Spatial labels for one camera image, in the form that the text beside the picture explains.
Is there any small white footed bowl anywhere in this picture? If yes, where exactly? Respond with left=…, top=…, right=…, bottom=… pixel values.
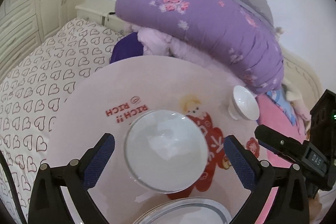
left=228, top=85, right=259, bottom=120

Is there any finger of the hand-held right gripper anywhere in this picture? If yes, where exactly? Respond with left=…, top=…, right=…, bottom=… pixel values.
left=254, top=126, right=306, bottom=161

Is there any pink printed round table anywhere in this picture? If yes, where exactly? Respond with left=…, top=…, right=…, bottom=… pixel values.
left=46, top=55, right=263, bottom=224

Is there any bed with heart-print sheet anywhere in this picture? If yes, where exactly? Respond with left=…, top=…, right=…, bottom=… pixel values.
left=0, top=17, right=126, bottom=224

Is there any cream panelled wardrobe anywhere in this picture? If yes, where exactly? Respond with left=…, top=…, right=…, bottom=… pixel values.
left=0, top=0, right=95, bottom=56

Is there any cream nightstand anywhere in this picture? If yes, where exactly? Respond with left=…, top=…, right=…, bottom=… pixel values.
left=76, top=0, right=124, bottom=30

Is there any large white blue-rimmed plate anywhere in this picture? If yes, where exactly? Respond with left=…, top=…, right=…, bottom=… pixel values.
left=132, top=197, right=233, bottom=224

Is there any purple floral quilt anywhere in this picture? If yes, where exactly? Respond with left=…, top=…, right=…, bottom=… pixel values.
left=114, top=0, right=285, bottom=94

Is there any blue and pink cloth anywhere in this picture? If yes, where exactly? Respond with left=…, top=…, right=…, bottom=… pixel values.
left=265, top=88, right=297, bottom=125

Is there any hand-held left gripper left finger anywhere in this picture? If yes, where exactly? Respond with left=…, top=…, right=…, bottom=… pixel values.
left=28, top=133, right=115, bottom=224

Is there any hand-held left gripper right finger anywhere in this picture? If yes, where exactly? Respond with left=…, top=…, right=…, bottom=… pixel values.
left=223, top=135, right=310, bottom=224

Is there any cream padded headboard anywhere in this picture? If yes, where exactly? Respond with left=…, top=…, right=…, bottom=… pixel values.
left=281, top=52, right=323, bottom=101

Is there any light pink fleece blanket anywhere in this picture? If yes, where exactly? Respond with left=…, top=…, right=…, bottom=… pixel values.
left=123, top=23, right=244, bottom=83

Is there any dark purple cloth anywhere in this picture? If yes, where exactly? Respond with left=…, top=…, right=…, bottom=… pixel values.
left=110, top=32, right=143, bottom=64

